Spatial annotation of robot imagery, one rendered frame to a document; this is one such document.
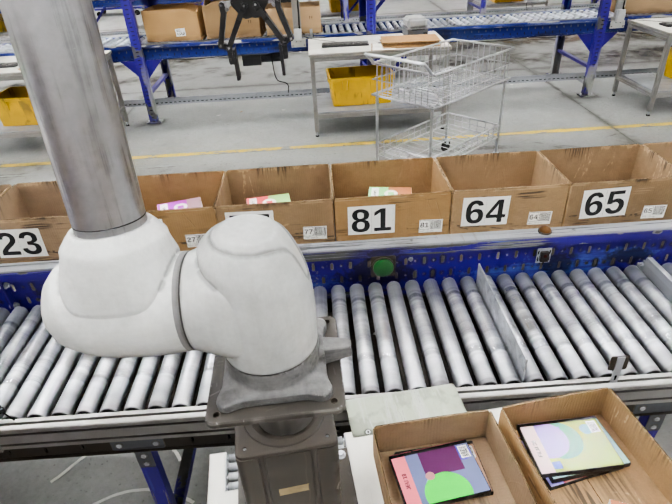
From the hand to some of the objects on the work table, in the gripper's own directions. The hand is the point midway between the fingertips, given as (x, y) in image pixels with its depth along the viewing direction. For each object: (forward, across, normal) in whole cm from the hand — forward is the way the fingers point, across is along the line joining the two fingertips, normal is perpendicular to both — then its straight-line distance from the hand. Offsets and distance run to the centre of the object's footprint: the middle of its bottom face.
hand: (260, 67), depth 124 cm
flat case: (+78, +62, -59) cm, 116 cm away
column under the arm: (+77, -2, -66) cm, 101 cm away
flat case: (+76, +60, -59) cm, 114 cm away
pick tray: (+79, +62, -69) cm, 122 cm away
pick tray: (+78, +31, -72) cm, 110 cm away
